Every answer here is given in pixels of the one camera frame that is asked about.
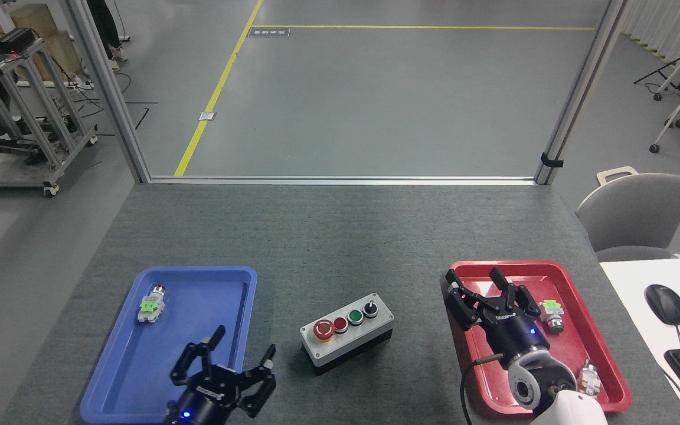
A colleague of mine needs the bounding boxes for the grey control box with buttons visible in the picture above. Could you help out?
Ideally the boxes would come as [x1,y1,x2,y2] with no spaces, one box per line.
[300,292,395,377]

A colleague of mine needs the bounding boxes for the person's legs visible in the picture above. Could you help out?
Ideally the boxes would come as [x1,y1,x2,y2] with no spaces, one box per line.
[86,0,130,73]

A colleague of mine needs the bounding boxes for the black device box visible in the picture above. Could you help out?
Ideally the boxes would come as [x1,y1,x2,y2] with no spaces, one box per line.
[0,28,37,55]

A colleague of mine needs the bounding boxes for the silver aluminium post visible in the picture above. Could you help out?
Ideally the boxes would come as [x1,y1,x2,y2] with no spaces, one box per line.
[534,0,629,186]
[67,0,152,184]

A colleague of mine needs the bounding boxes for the red push button switch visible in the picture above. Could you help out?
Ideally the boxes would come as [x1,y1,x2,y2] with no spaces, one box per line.
[136,285,168,325]

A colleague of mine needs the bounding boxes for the black computer mouse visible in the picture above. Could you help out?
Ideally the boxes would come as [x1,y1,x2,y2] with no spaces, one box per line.
[645,284,680,326]

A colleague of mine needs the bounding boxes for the grey office chair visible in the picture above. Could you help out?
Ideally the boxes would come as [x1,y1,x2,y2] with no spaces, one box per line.
[575,166,680,262]

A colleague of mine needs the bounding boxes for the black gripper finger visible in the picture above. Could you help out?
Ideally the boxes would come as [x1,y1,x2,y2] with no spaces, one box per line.
[237,344,278,419]
[169,325,227,388]
[444,268,486,332]
[489,267,542,320]

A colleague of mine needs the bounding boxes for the aluminium frame cart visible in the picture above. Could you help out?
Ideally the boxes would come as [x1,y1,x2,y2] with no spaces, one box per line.
[0,38,99,198]

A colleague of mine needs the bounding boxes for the white desk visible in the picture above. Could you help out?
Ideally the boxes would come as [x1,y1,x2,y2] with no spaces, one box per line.
[600,256,680,425]

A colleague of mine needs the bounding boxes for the white curtain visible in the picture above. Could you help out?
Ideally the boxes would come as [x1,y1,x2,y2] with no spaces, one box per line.
[620,0,680,67]

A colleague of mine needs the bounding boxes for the black tripod stand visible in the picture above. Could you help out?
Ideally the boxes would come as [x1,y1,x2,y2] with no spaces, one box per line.
[633,52,680,93]

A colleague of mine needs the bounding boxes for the red plastic tray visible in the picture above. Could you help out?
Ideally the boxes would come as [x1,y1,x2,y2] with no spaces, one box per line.
[447,260,632,414]

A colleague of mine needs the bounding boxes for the green push button switch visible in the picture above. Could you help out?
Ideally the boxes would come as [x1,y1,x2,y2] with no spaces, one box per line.
[539,299,565,335]

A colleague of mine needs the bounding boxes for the silver aluminium rail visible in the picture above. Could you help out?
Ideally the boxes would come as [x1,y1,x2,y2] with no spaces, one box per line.
[149,175,539,187]

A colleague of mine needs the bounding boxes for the blue plastic tray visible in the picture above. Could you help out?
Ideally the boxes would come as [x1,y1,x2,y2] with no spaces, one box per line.
[79,266,258,425]

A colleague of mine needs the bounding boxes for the cardboard box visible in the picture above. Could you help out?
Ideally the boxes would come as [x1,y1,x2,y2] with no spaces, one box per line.
[9,4,84,81]

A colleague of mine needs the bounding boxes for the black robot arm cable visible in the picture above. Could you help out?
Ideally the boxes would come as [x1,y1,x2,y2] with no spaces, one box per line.
[460,352,505,425]

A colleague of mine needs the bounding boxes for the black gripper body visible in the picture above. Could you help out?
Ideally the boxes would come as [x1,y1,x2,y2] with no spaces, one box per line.
[165,370,241,425]
[481,306,551,370]

